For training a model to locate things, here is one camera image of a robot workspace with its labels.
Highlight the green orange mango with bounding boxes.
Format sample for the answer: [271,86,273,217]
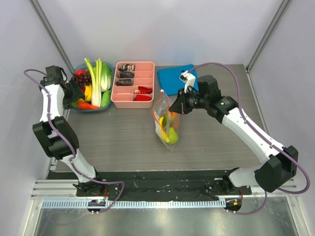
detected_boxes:
[164,112,179,129]

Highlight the purple grape bunch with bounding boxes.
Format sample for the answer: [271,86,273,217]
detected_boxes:
[72,73,92,88]

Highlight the orange carrot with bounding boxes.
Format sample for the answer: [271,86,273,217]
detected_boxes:
[77,101,99,110]

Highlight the clear zip top bag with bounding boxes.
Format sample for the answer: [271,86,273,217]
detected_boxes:
[152,89,180,152]

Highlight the green pear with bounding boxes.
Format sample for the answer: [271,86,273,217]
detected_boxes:
[166,127,179,145]

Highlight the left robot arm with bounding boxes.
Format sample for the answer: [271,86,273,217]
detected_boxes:
[32,65,105,196]

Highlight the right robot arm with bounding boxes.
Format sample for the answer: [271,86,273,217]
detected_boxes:
[169,71,298,194]

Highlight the teal food bowl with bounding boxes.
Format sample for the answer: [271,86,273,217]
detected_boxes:
[72,61,114,113]

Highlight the yellow banana bunch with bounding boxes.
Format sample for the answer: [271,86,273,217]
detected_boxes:
[84,85,93,102]

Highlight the red apple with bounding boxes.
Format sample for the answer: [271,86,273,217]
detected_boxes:
[74,70,86,76]

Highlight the blue folded cloth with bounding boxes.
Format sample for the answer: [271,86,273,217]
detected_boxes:
[157,64,193,96]

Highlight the green celery stalks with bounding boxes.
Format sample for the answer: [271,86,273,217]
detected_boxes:
[84,58,102,107]

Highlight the green lettuce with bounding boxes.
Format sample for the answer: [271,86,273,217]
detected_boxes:
[100,63,112,107]

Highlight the pink divided tray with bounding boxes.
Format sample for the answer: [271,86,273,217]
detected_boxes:
[111,61,155,109]

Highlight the dark sushi roll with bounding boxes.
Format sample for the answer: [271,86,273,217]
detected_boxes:
[119,63,135,71]
[115,79,133,86]
[118,71,134,79]

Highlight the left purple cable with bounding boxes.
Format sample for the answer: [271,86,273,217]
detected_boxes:
[24,68,125,214]

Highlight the purple cable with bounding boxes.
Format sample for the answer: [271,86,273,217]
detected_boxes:
[187,62,311,214]
[24,68,125,214]

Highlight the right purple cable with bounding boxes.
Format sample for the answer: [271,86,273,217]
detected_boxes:
[187,62,311,214]

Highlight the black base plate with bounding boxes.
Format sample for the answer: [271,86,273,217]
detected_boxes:
[46,169,283,200]

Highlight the perforated cable rail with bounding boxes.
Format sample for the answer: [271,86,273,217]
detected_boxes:
[41,199,226,209]

